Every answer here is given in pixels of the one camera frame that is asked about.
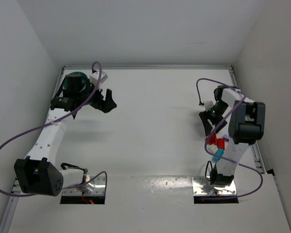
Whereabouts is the aluminium frame rail back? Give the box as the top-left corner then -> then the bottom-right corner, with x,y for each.
63,64 -> 233,70

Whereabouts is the white square lego brick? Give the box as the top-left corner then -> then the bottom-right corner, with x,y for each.
207,144 -> 218,154

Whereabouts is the red curved lego brick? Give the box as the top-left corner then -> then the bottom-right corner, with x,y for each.
205,133 -> 217,145

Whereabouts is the lilac lego brick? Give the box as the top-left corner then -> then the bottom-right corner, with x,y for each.
223,134 -> 230,142

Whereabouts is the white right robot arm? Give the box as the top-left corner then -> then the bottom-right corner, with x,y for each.
199,85 -> 266,187

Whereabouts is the red long lego brick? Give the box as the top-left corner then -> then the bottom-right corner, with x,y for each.
215,138 -> 226,150

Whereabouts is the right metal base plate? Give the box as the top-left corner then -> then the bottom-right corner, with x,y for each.
191,176 -> 237,197

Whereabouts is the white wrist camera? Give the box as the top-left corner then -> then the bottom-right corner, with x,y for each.
203,101 -> 214,111
89,71 -> 108,89

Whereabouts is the aluminium frame rail left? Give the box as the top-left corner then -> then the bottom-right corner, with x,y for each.
0,67 -> 65,233

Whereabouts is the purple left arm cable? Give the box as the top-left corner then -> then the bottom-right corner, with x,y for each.
0,61 -> 108,197

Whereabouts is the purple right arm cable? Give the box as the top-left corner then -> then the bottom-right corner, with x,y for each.
196,78 -> 264,200

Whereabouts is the metal base plate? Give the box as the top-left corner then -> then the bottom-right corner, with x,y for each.
191,176 -> 237,197
62,174 -> 106,198

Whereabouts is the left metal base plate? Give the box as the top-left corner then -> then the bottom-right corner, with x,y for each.
62,174 -> 106,198

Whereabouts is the teal long lego brick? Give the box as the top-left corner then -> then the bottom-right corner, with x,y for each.
213,149 -> 224,163

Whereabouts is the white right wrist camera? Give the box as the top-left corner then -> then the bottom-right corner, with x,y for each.
203,101 -> 214,111

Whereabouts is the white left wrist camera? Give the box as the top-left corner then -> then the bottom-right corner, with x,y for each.
89,71 -> 108,89

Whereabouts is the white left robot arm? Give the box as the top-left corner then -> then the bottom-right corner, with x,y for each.
14,71 -> 117,196

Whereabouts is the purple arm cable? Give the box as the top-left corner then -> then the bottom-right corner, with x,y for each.
0,61 -> 108,197
196,78 -> 264,200

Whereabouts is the teal divided round container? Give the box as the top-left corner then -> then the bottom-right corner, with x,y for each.
63,71 -> 88,94

